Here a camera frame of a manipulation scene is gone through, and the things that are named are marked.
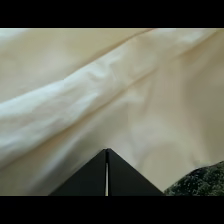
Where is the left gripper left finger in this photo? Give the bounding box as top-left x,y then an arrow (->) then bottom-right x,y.
49,148 -> 108,197

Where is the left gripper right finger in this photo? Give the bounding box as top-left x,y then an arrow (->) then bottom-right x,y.
106,147 -> 165,197

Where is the cream shirt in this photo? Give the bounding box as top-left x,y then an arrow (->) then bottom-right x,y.
0,27 -> 224,197

